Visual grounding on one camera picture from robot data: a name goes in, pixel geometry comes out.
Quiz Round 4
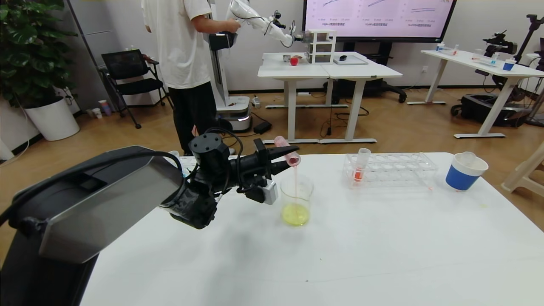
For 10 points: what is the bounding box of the white standing desk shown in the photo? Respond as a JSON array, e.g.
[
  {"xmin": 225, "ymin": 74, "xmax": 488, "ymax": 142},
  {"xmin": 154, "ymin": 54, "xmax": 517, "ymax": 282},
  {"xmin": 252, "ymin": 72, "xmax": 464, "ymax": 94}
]
[
  {"xmin": 406, "ymin": 50, "xmax": 544, "ymax": 139},
  {"xmin": 258, "ymin": 52, "xmax": 332, "ymax": 145},
  {"xmin": 320, "ymin": 52, "xmax": 403, "ymax": 144}
]

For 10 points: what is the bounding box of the large wall display screen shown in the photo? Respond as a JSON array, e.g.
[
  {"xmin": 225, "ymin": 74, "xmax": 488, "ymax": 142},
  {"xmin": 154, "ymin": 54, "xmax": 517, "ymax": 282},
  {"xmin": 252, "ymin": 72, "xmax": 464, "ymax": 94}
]
[{"xmin": 302, "ymin": 0, "xmax": 457, "ymax": 44}]

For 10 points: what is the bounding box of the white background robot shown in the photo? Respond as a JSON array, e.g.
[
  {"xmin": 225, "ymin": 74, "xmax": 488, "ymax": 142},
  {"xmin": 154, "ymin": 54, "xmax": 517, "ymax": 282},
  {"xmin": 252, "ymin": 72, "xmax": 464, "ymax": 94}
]
[{"xmin": 204, "ymin": 0, "xmax": 303, "ymax": 133}]

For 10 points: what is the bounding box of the blue and white paper cup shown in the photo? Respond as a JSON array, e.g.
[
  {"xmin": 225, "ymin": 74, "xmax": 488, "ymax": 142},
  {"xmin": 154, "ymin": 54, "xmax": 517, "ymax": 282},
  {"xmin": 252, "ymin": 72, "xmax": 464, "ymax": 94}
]
[{"xmin": 445, "ymin": 152, "xmax": 489, "ymax": 191}]

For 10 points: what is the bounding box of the grey flat pad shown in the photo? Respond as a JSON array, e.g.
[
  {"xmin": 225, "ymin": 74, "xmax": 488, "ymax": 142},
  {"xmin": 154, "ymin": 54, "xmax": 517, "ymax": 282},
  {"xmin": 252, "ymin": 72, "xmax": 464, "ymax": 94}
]
[{"xmin": 333, "ymin": 54, "xmax": 368, "ymax": 66}]

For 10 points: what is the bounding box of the black display stand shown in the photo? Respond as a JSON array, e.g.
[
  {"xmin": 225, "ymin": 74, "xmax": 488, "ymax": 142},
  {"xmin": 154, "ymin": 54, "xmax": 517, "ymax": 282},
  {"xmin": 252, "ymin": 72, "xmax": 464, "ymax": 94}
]
[{"xmin": 323, "ymin": 42, "xmax": 406, "ymax": 105}]

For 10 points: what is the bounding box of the black tripod stand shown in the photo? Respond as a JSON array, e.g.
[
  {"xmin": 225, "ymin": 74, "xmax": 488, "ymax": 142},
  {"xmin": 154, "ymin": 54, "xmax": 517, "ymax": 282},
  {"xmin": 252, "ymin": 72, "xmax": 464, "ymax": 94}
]
[{"xmin": 523, "ymin": 15, "xmax": 544, "ymax": 127}]

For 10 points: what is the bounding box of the black camera rig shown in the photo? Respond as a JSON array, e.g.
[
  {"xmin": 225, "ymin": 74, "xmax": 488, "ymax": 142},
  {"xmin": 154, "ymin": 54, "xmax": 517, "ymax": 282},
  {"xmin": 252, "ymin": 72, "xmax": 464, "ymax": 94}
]
[{"xmin": 482, "ymin": 31, "xmax": 518, "ymax": 57}]

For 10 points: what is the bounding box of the red pigment test tube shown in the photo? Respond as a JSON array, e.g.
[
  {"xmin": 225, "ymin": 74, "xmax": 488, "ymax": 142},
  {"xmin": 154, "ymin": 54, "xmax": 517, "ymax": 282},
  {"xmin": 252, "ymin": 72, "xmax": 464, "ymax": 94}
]
[
  {"xmin": 353, "ymin": 148, "xmax": 371, "ymax": 183},
  {"xmin": 274, "ymin": 136, "xmax": 301, "ymax": 166}
]

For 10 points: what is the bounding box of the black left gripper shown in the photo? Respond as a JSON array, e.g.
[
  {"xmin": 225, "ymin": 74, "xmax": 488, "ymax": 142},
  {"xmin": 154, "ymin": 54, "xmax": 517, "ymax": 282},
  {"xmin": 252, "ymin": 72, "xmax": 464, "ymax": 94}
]
[{"xmin": 229, "ymin": 138, "xmax": 300, "ymax": 181}]

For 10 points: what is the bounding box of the white plant pot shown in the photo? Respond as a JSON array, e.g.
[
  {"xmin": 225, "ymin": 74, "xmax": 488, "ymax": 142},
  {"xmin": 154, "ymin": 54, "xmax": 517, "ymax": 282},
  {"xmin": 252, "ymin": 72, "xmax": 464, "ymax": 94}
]
[{"xmin": 24, "ymin": 96, "xmax": 80, "ymax": 141}]

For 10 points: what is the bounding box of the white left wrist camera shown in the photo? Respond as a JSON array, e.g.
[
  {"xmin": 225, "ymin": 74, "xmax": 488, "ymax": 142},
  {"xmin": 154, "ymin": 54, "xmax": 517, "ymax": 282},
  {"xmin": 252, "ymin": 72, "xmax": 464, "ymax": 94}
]
[{"xmin": 254, "ymin": 178, "xmax": 280, "ymax": 206}]

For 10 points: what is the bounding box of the person in white shirt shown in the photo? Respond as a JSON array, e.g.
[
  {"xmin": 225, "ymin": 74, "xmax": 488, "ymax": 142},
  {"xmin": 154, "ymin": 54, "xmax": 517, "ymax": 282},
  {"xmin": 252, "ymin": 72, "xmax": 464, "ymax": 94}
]
[{"xmin": 142, "ymin": 0, "xmax": 241, "ymax": 156}]

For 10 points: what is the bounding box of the beige plastic stool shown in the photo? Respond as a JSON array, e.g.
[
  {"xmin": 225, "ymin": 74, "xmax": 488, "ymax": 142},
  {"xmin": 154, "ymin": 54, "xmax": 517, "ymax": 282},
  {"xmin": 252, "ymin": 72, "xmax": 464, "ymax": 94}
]
[{"xmin": 500, "ymin": 142, "xmax": 544, "ymax": 198}]

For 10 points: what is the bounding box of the black office chair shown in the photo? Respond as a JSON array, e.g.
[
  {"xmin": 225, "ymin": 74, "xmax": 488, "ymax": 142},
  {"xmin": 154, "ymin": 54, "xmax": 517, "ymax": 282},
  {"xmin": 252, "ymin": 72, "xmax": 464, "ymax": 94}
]
[{"xmin": 101, "ymin": 49, "xmax": 174, "ymax": 129}]

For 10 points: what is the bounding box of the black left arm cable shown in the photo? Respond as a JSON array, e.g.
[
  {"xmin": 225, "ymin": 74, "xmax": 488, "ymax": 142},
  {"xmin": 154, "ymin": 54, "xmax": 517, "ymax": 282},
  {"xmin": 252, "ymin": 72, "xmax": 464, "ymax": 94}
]
[{"xmin": 0, "ymin": 127, "xmax": 244, "ymax": 226}]

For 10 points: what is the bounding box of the white drawer unit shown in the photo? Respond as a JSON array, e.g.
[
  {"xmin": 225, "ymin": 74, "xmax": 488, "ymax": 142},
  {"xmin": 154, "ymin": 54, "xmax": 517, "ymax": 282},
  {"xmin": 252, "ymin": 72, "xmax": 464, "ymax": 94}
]
[{"xmin": 304, "ymin": 29, "xmax": 337, "ymax": 65}]

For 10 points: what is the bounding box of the green leafy plant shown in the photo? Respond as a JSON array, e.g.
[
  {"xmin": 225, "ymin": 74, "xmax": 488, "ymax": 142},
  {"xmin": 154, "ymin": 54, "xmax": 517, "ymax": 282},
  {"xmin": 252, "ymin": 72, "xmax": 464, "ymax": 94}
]
[{"xmin": 0, "ymin": 0, "xmax": 78, "ymax": 108}]

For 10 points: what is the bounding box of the clear glass beaker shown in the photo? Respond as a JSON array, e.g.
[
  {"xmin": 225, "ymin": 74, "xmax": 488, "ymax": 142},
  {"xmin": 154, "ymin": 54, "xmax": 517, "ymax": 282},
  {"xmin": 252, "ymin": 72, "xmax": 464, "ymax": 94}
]
[{"xmin": 280, "ymin": 173, "xmax": 315, "ymax": 227}]

